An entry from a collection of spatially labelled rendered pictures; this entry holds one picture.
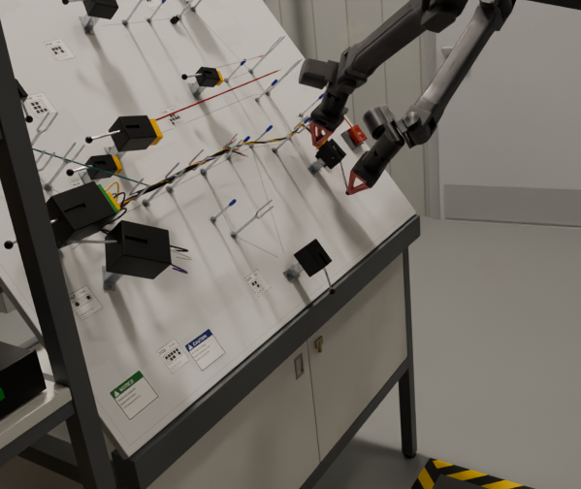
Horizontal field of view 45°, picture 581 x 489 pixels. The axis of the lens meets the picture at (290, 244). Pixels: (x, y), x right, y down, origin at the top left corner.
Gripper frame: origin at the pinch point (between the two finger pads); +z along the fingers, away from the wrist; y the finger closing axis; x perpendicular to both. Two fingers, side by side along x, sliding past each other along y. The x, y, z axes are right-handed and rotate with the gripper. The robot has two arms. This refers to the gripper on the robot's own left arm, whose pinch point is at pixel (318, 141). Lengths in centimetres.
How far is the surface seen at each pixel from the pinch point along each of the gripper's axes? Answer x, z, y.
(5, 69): -21, -44, 88
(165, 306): -3, 6, 66
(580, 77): 72, 40, -236
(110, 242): -11, -11, 74
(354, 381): 37, 49, 20
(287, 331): 18, 15, 48
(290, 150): -5.4, 5.0, 2.3
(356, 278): 25.0, 19.2, 17.4
